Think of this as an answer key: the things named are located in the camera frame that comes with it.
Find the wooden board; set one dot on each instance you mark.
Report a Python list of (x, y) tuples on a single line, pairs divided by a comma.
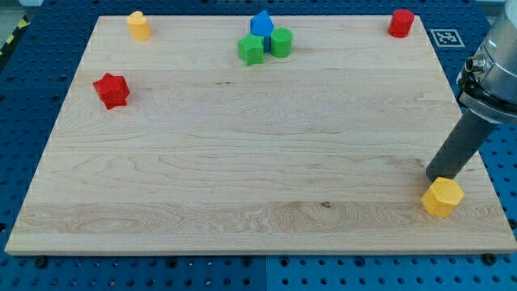
[(321, 152)]

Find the green star block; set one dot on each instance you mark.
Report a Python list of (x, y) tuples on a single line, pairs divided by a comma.
[(251, 49)]

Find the red cylinder block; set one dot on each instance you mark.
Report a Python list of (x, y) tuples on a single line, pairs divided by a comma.
[(401, 23)]

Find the yellow hexagon block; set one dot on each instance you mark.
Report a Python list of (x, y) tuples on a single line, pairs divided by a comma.
[(442, 197)]

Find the black white fiducial marker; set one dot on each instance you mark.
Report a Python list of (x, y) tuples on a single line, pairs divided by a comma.
[(446, 38)]

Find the yellow heart block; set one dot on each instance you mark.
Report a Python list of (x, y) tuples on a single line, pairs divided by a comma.
[(138, 26)]

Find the blue pentagon block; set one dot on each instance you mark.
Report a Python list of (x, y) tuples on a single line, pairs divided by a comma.
[(262, 25)]

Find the green cylinder block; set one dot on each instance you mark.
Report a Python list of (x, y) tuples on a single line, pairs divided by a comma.
[(281, 42)]

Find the red star block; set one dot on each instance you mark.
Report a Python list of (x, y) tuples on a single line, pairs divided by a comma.
[(112, 90)]

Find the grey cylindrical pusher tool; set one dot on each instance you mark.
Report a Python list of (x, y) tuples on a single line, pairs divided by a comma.
[(469, 133)]

